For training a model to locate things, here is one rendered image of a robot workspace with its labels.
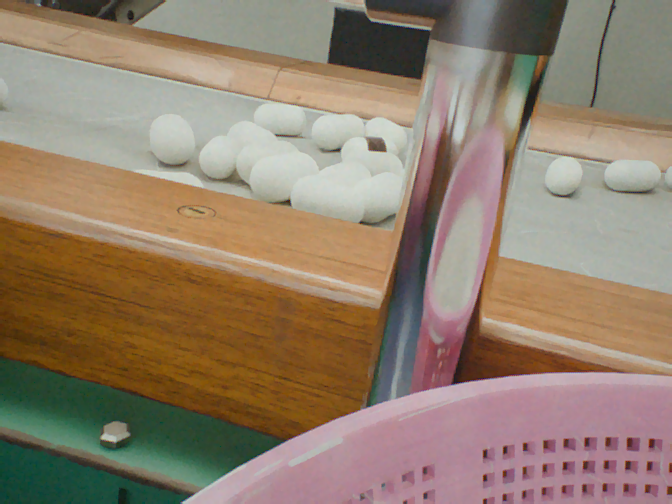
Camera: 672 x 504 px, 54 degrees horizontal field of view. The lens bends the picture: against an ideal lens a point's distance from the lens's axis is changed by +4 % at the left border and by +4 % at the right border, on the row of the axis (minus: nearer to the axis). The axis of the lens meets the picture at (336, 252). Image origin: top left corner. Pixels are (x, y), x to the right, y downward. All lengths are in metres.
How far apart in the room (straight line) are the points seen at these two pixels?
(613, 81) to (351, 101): 1.91
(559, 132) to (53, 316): 0.40
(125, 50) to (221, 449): 0.47
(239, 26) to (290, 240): 2.53
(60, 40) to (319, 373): 0.51
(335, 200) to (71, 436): 0.13
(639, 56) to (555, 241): 2.09
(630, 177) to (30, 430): 0.35
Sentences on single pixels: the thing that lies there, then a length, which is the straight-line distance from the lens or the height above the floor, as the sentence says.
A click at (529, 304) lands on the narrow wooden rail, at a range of 0.18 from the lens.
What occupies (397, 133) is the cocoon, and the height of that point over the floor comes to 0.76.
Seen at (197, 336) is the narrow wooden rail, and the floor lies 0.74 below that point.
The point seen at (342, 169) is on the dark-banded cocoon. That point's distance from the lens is 0.30.
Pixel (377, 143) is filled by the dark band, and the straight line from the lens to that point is 0.37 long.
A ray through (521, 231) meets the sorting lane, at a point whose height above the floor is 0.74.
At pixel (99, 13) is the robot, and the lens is 0.99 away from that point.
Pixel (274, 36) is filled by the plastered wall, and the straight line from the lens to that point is 2.64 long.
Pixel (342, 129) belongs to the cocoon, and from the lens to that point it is 0.40.
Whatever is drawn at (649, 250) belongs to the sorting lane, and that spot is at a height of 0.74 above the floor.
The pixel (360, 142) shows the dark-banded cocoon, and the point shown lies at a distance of 0.36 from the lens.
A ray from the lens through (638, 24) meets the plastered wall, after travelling 2.39.
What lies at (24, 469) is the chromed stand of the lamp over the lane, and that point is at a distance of 0.21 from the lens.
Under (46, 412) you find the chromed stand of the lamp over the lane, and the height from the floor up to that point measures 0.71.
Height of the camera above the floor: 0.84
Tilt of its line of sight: 22 degrees down
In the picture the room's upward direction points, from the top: 8 degrees clockwise
